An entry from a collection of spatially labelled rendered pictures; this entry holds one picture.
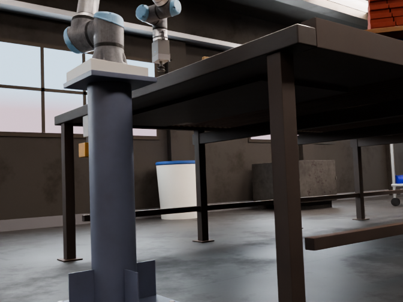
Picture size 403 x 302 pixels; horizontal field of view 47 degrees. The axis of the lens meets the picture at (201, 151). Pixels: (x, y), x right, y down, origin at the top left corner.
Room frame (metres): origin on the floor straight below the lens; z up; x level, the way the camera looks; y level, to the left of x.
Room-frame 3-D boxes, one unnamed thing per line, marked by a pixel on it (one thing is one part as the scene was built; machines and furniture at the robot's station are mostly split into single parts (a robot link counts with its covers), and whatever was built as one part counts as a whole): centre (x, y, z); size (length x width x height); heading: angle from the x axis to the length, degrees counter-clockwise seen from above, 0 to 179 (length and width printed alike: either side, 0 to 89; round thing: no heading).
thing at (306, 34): (2.19, 0.29, 0.89); 2.08 x 0.08 x 0.06; 37
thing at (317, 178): (6.80, -1.32, 0.34); 1.01 x 0.80 x 0.67; 37
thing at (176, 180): (5.83, 0.30, 0.35); 0.58 x 0.57 x 0.70; 37
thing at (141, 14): (2.22, 0.23, 1.29); 0.11 x 0.11 x 0.08; 58
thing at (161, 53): (2.32, 0.18, 1.13); 0.10 x 0.09 x 0.16; 118
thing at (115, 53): (1.79, 0.35, 0.96); 0.15 x 0.15 x 0.10
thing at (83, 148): (2.62, 0.64, 0.74); 0.09 x 0.08 x 0.24; 37
